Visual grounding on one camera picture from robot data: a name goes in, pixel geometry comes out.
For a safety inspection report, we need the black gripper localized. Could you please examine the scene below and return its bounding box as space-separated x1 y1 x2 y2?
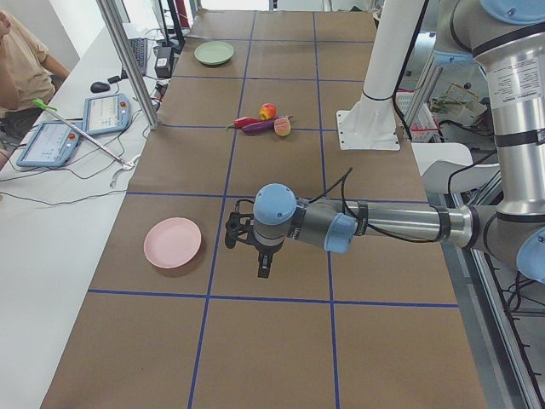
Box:
224 211 282 279

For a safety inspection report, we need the purple eggplant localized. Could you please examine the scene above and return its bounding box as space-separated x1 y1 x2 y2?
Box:
241 116 292 135

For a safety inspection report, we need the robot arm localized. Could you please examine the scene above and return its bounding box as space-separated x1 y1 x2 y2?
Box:
225 1 544 282

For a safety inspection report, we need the pink plate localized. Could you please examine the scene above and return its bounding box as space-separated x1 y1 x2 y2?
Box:
143 217 202 269

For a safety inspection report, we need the pink yellow peach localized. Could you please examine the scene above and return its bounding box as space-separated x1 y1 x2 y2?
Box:
273 117 291 137

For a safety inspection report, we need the red chili pepper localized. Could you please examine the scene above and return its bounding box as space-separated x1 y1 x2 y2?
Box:
225 117 261 130

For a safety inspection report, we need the white chair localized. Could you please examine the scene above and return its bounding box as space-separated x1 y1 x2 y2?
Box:
411 142 500 194

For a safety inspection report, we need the red white plastic basket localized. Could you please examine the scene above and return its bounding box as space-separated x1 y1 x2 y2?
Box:
396 90 439 143

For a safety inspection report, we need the green plate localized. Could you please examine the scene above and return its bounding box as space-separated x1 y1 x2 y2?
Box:
194 41 235 66

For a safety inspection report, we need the far teach pendant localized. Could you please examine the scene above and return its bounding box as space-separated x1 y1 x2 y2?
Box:
83 94 131 135

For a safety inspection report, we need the teach pendant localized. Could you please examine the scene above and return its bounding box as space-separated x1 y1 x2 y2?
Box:
16 121 80 168
83 94 131 135

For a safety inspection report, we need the black power adapter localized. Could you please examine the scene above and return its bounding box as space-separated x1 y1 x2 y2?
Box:
154 47 174 79

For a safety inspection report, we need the black computer mouse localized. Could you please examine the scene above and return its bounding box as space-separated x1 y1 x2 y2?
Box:
89 82 111 94

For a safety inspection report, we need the near teach pendant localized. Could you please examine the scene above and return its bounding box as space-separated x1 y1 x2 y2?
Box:
16 121 80 168

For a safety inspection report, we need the black keyboard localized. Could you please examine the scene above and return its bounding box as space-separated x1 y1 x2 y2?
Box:
129 37 148 77

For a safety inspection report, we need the metal rod green clip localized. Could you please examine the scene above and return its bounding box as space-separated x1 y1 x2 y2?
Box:
32 99 140 170

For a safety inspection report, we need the seated person beige shirt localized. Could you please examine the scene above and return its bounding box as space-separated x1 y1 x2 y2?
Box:
0 10 72 141

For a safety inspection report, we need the black camera cable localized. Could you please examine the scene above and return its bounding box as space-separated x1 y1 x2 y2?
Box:
310 166 442 245

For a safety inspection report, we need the aluminium frame post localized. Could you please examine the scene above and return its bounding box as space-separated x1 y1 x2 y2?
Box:
96 0 158 130

